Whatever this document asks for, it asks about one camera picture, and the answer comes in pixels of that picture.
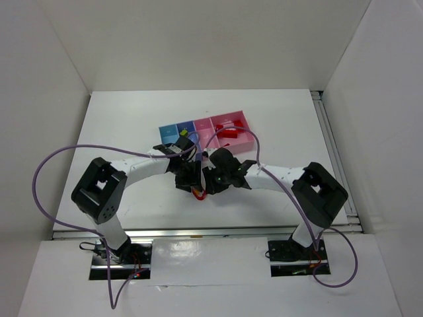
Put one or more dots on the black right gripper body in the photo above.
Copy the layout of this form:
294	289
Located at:
213	186

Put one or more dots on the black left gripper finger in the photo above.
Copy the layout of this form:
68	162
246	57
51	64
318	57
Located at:
197	175
184	183

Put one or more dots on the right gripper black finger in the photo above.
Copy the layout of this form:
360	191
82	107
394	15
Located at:
209	179
218	188

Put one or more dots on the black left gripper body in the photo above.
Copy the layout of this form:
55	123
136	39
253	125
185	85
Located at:
189	180

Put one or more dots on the red flower printed lego piece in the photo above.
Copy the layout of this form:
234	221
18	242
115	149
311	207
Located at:
199	195

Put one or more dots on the red stepped lego brick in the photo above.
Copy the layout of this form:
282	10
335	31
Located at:
229	133

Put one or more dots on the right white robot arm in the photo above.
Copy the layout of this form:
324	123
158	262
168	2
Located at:
316	194

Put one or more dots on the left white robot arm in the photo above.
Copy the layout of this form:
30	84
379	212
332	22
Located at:
99	191

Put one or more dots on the large pink plastic bin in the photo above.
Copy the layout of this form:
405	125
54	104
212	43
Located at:
245	141

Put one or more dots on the light blue plastic bin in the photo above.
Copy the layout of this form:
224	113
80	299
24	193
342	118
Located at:
168	134

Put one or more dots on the dark blue plastic bin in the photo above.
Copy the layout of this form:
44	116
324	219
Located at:
189	126

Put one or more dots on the small pink plastic bin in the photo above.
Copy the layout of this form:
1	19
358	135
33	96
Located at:
205	130

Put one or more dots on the aluminium rail front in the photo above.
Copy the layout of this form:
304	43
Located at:
247	231

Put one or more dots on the aluminium rail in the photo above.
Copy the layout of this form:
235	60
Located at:
247	231
350	207

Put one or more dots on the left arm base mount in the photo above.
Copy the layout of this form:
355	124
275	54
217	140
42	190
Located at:
138	260

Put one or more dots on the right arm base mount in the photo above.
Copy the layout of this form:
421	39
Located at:
288	259

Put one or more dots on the aluminium rail right side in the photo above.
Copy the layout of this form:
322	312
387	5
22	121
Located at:
350	207

